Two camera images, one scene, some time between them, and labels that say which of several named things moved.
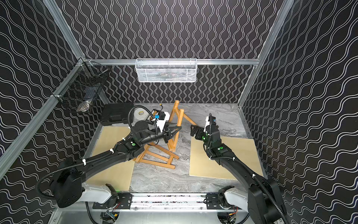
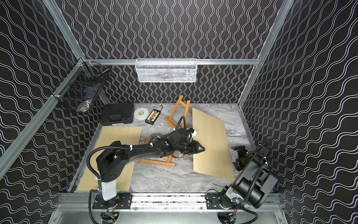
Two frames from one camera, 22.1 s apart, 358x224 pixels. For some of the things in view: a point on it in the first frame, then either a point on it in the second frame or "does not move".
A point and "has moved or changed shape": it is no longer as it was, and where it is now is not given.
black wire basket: x=79 y=88 does not move
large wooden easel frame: x=139 y=160 does not move
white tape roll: x=140 y=114 does not move
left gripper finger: x=174 y=129 -> x=196 y=144
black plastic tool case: x=116 y=113 does not move
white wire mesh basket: x=167 y=70 does not move
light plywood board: x=243 y=150 has moved or changed shape
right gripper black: x=194 y=131 -> x=240 y=166
